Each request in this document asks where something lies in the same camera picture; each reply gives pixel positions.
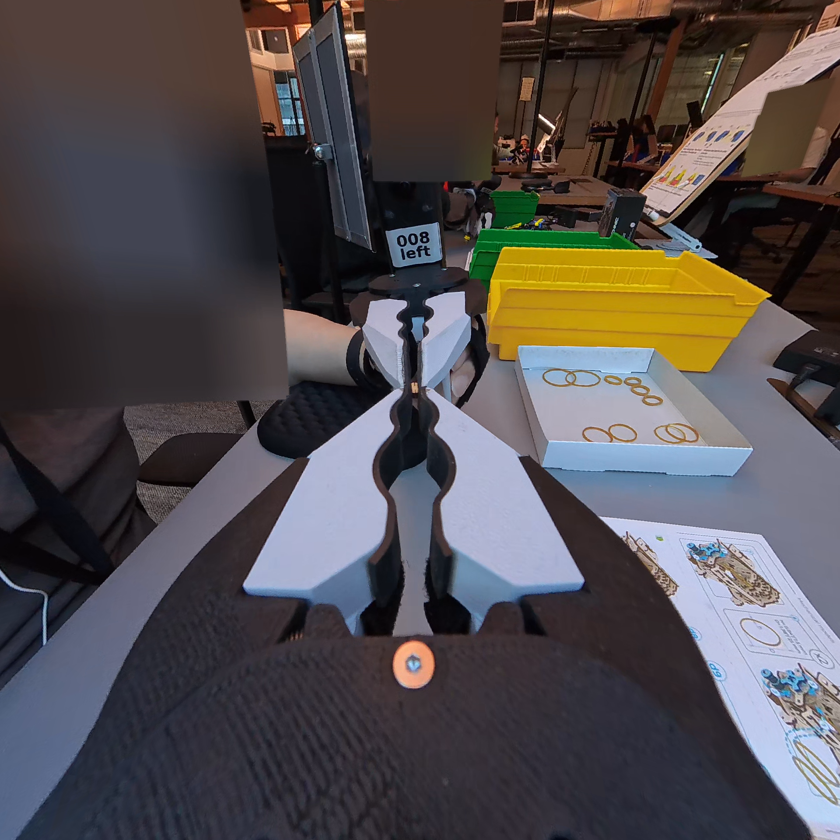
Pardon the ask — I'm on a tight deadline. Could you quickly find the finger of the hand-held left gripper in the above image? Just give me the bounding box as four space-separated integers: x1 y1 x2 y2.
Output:
361 297 419 393
415 292 473 395

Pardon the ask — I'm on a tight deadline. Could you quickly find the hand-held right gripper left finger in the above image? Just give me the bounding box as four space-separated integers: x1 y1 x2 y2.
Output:
243 387 414 636

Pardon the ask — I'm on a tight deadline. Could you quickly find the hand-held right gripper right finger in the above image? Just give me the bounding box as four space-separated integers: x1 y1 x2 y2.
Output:
420 387 586 636

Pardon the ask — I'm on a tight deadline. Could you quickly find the person's left forearm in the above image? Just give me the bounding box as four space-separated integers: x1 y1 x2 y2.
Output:
284 308 358 389

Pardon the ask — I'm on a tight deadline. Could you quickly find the person's left hand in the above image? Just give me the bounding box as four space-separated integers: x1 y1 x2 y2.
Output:
451 341 478 398

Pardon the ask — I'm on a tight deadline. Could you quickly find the black wristband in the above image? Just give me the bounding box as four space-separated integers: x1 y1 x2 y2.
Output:
345 327 370 391

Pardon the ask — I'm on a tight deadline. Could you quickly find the small green plastic bin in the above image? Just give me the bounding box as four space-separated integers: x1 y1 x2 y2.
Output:
489 190 541 230

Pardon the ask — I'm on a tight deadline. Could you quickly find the group of tan rubber bands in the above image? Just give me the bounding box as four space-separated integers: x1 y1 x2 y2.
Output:
542 367 700 446

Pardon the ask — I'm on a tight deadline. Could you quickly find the black textured wrist rest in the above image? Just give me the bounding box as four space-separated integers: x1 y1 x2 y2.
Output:
256 379 429 471

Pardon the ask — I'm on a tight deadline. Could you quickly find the white cardboard tray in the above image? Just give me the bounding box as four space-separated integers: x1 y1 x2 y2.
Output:
514 346 753 477

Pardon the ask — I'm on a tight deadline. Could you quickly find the grey flat monitor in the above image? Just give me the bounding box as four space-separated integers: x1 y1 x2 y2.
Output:
292 3 374 252

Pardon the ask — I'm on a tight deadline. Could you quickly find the brown chair seat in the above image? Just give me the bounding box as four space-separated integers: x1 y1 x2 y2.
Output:
137 431 245 488

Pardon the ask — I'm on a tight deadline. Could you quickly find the yellow plastic bin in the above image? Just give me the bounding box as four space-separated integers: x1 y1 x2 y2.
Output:
487 247 770 374

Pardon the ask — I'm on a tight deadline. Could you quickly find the small black box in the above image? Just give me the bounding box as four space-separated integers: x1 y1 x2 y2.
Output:
598 188 648 242

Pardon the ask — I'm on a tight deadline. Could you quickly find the printed instruction booklet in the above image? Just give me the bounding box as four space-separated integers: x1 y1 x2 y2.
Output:
600 516 840 840

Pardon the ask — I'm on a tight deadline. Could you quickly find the tilted printed poster board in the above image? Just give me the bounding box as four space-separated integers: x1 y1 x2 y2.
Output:
639 26 840 219

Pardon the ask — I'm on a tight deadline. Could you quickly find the black power adapter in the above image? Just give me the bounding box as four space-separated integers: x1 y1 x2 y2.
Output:
772 329 840 429

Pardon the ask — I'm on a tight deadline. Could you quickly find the wooden background table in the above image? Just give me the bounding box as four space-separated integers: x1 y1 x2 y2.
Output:
761 182 840 304

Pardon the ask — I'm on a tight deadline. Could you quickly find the black shoulder strap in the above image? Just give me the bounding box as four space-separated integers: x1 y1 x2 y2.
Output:
0 425 117 586

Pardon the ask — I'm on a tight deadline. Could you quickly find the thin white cord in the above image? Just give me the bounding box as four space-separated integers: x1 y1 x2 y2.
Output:
0 566 51 648

